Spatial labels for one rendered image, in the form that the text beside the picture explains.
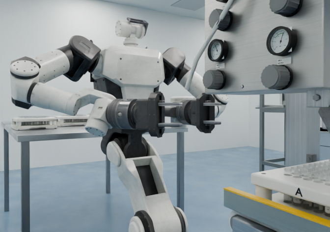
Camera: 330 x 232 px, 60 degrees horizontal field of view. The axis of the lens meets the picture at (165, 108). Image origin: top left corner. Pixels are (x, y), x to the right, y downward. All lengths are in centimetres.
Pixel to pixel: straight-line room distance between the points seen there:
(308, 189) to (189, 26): 605
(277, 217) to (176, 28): 584
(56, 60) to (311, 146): 82
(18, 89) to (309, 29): 77
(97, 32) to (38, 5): 102
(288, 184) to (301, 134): 31
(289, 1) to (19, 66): 76
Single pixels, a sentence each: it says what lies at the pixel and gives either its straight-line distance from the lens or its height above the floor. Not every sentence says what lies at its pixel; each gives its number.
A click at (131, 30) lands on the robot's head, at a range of 123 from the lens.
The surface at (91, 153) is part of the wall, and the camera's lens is 532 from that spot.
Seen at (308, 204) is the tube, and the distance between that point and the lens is 53.
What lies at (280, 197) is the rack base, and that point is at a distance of 57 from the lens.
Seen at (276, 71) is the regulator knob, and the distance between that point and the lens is 39.
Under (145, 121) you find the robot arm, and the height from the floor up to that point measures 96.
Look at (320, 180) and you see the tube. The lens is 51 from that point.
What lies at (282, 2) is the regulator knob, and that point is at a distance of 40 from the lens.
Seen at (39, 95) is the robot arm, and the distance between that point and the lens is 90.
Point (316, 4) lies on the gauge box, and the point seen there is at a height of 113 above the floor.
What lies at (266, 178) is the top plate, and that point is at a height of 88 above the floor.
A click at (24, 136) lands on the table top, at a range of 166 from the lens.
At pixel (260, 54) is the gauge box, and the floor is 108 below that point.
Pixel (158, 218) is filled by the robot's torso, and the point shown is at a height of 62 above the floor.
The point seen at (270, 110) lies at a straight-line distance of 435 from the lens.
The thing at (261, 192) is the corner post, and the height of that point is 86.
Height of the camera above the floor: 100
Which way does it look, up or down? 1 degrees down
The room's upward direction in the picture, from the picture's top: straight up
